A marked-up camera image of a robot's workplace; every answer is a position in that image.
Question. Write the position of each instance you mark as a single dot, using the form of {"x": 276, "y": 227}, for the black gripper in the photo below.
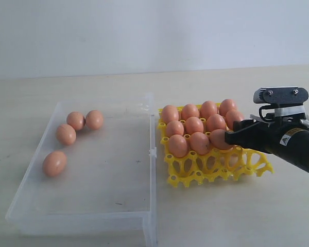
{"x": 289, "y": 142}

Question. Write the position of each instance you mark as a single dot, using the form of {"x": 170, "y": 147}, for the brown egg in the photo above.
{"x": 177, "y": 146}
{"x": 194, "y": 124}
{"x": 94, "y": 120}
{"x": 217, "y": 141}
{"x": 207, "y": 109}
{"x": 189, "y": 110}
{"x": 232, "y": 116}
{"x": 215, "y": 122}
{"x": 174, "y": 127}
{"x": 54, "y": 163}
{"x": 169, "y": 113}
{"x": 65, "y": 134}
{"x": 200, "y": 143}
{"x": 227, "y": 105}
{"x": 76, "y": 120}

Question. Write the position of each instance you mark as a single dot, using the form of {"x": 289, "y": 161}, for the clear plastic tray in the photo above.
{"x": 109, "y": 182}

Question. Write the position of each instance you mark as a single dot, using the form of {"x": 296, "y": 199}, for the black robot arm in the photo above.
{"x": 288, "y": 141}

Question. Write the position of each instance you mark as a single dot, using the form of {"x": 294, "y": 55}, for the yellow plastic egg tray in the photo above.
{"x": 225, "y": 164}

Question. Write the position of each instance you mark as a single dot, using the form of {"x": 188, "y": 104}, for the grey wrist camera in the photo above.
{"x": 280, "y": 102}

